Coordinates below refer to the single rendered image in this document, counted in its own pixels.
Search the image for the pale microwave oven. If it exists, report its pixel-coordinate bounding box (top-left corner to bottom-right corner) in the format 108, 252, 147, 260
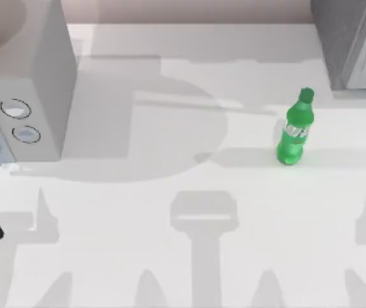
0, 0, 78, 167

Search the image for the grey cabinet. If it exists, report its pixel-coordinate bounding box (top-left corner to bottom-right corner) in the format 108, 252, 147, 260
309, 0, 366, 92

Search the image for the green bottle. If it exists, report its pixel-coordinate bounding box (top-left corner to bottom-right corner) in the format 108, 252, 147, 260
275, 87, 315, 167

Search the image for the small round microwave knob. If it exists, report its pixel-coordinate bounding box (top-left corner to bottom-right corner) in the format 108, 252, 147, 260
11, 124, 42, 144

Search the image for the large round microwave knob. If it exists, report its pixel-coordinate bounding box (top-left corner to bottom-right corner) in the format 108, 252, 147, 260
0, 98, 32, 120

